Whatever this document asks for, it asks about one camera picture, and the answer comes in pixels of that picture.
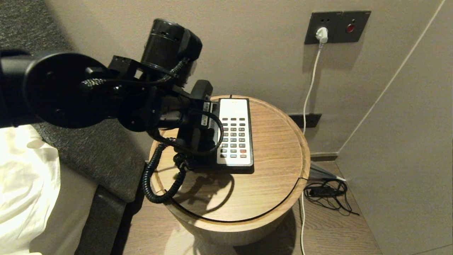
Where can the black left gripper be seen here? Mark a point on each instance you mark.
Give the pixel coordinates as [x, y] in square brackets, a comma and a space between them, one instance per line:
[196, 134]

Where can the black telephone handset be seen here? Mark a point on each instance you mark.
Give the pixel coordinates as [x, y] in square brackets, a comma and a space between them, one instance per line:
[202, 90]

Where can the black and white telephone base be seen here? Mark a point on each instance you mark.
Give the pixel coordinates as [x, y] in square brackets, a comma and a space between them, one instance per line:
[233, 106]

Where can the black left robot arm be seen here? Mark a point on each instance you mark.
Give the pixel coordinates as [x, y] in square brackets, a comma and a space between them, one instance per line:
[53, 92]

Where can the round wooden side table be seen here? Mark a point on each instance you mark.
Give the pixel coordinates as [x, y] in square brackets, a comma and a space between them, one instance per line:
[247, 198]

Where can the grey fabric headboard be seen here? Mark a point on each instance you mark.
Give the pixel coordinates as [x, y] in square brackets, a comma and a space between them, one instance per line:
[99, 159]

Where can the transparent folded umbrella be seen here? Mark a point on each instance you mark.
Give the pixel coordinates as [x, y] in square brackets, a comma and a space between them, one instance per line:
[318, 173]

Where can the white power plug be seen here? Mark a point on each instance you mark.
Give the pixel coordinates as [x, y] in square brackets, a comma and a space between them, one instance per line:
[321, 34]

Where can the white bedding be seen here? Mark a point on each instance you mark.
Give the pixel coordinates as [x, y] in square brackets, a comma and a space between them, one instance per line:
[24, 184]

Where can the black low wall socket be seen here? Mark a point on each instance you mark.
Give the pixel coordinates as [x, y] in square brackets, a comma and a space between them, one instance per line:
[311, 121]

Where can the dark grey bed frame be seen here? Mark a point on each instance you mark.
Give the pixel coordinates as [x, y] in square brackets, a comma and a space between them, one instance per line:
[99, 226]

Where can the grey wall socket panel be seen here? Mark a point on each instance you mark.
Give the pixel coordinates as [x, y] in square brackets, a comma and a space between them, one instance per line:
[336, 32]

